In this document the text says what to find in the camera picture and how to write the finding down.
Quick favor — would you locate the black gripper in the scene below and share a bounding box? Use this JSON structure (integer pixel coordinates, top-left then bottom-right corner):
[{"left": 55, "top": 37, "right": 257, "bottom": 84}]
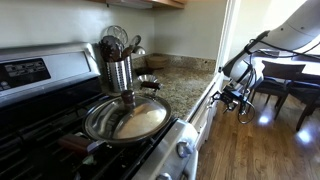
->
[{"left": 210, "top": 89, "right": 241, "bottom": 115}]

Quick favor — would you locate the metal drawer handle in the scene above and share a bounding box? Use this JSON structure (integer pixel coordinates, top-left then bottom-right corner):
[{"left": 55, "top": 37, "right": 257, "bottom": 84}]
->
[{"left": 206, "top": 96, "right": 216, "bottom": 110}]

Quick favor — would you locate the silver range knob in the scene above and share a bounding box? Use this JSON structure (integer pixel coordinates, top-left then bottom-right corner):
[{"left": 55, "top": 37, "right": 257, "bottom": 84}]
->
[
  {"left": 176, "top": 139, "right": 195, "bottom": 159},
  {"left": 156, "top": 172, "right": 175, "bottom": 180}
]

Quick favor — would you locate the dark wooden chair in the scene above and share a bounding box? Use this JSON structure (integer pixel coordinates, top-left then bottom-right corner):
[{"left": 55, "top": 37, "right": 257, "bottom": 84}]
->
[
  {"left": 288, "top": 79, "right": 320, "bottom": 133},
  {"left": 252, "top": 59, "right": 306, "bottom": 121}
]

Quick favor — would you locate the woven round trivet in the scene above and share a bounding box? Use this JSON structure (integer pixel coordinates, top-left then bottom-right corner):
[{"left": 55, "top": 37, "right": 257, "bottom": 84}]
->
[{"left": 145, "top": 54, "right": 170, "bottom": 71}]

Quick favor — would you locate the dark dining table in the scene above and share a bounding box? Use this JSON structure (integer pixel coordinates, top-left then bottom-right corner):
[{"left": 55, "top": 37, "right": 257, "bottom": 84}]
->
[{"left": 253, "top": 49, "right": 320, "bottom": 78}]

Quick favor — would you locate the steel lid with dark knob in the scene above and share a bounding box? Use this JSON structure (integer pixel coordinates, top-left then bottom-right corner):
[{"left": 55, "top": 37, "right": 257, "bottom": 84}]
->
[{"left": 83, "top": 89, "right": 171, "bottom": 141}]

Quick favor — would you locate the metal ladle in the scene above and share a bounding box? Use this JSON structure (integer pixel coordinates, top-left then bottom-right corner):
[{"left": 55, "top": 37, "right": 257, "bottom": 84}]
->
[{"left": 132, "top": 45, "right": 147, "bottom": 56}]

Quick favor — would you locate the metal serving spoon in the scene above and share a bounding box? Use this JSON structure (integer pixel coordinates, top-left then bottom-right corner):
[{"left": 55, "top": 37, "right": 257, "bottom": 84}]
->
[{"left": 123, "top": 34, "right": 143, "bottom": 60}]

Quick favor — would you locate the perforated steel utensil holder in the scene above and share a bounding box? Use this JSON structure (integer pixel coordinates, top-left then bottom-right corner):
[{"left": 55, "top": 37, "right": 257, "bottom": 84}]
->
[{"left": 105, "top": 56, "right": 135, "bottom": 94}]

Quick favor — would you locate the dark wooden spoon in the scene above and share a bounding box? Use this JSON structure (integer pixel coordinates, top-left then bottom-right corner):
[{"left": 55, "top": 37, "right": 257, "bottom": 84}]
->
[{"left": 99, "top": 34, "right": 125, "bottom": 63}]

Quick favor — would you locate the black frying pan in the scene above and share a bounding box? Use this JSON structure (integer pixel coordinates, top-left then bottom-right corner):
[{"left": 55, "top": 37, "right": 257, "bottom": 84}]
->
[{"left": 56, "top": 94, "right": 173, "bottom": 158}]

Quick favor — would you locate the stainless steel gas range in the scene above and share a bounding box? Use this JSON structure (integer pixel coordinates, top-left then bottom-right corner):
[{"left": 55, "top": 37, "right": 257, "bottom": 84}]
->
[{"left": 0, "top": 42, "right": 201, "bottom": 180}]

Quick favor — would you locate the white door frame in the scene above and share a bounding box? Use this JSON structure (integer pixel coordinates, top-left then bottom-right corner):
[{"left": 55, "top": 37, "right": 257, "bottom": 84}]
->
[{"left": 216, "top": 0, "right": 242, "bottom": 73}]

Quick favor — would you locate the small steel cup wooden handle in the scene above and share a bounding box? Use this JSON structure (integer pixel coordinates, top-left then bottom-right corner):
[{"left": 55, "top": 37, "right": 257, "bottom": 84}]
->
[{"left": 137, "top": 73, "right": 164, "bottom": 92}]

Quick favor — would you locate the wooden wall cabinet with doors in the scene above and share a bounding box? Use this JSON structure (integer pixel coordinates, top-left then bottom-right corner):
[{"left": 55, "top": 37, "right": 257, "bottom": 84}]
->
[{"left": 89, "top": 0, "right": 188, "bottom": 10}]

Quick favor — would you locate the round wire skimmer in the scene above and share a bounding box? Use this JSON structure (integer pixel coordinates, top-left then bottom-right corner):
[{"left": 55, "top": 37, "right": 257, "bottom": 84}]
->
[{"left": 106, "top": 24, "right": 130, "bottom": 47}]

